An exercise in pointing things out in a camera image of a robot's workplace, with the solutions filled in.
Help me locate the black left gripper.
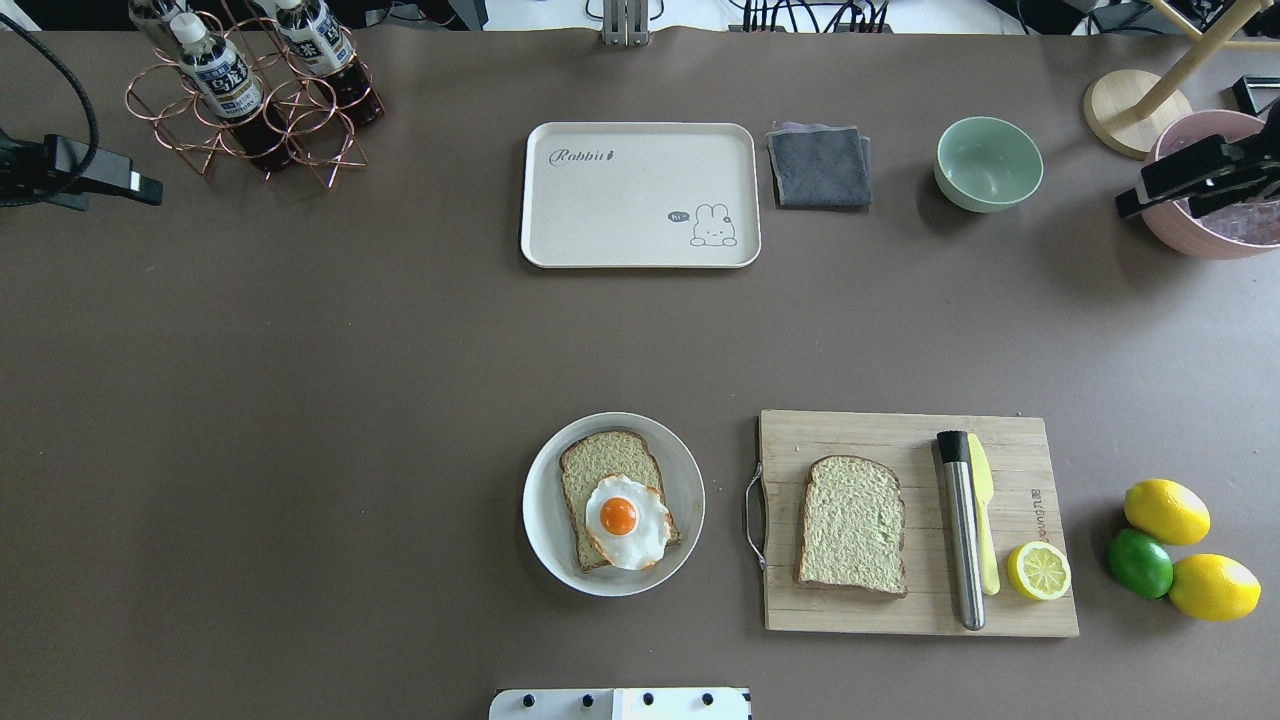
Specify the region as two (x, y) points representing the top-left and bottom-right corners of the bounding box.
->
(1, 129), (163, 208)

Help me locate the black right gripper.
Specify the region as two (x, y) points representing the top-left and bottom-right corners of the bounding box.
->
(1115, 102), (1279, 219)

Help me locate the bread slice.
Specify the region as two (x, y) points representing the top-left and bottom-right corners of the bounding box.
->
(796, 455), (908, 598)
(559, 430), (678, 571)

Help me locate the cream rabbit tray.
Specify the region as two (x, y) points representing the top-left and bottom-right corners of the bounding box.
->
(520, 122), (762, 269)

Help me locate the pink bowl with ice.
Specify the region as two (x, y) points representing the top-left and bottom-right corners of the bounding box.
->
(1140, 110), (1279, 260)

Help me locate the wooden cup tree stand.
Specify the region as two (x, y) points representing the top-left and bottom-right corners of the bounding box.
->
(1083, 1), (1277, 160)

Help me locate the tea bottle front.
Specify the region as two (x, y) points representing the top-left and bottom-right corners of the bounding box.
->
(169, 12), (293, 173)

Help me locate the tea bottle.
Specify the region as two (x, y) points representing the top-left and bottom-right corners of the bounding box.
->
(169, 12), (293, 173)
(274, 1), (383, 127)
(128, 0), (189, 61)

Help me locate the green ceramic bowl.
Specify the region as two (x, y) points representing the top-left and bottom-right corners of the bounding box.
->
(933, 117), (1044, 213)

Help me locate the tea bottle back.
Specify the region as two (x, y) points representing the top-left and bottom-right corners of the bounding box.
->
(274, 1), (383, 127)

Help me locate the yellow lemon far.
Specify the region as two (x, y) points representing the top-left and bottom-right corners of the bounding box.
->
(1123, 478), (1211, 546)

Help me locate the yellow lemon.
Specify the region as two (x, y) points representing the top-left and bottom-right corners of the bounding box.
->
(1123, 478), (1211, 546)
(1167, 553), (1261, 623)

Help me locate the steel muddler black tip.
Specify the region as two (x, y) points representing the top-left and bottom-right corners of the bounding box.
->
(937, 430), (986, 632)

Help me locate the wooden cutting board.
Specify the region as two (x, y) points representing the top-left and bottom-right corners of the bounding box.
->
(756, 409), (1080, 638)

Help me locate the grey folded cloth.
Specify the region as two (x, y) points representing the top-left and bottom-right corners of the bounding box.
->
(765, 122), (874, 209)

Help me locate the green lime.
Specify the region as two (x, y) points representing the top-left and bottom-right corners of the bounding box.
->
(1107, 528), (1174, 600)

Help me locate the yellow lemon near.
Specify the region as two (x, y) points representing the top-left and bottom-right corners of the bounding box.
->
(1167, 553), (1261, 623)

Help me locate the half lemon slice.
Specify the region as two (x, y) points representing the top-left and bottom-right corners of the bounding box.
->
(1007, 541), (1073, 601)

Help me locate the bread slice under egg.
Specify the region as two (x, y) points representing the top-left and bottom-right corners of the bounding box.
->
(559, 430), (678, 571)

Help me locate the white round plate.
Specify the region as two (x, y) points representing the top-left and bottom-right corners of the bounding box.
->
(524, 413), (705, 597)

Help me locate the fried egg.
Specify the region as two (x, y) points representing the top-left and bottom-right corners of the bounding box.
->
(586, 474), (675, 571)

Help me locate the copper wire bottle rack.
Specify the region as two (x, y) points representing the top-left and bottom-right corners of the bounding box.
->
(125, 1), (369, 186)

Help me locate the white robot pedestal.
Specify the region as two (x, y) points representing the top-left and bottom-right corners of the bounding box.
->
(488, 687), (753, 719)

